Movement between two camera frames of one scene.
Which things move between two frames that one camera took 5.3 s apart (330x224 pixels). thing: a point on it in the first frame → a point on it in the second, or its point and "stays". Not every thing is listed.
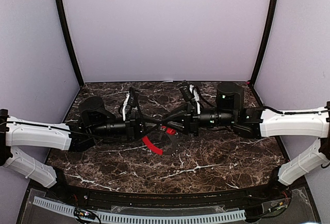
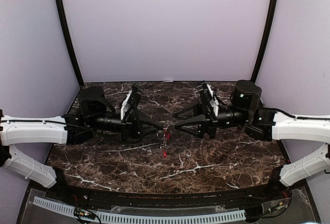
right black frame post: (268, 27) stays
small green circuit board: (79, 212) stays
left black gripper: (134, 127) stays
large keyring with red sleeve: (154, 150) → (164, 135)
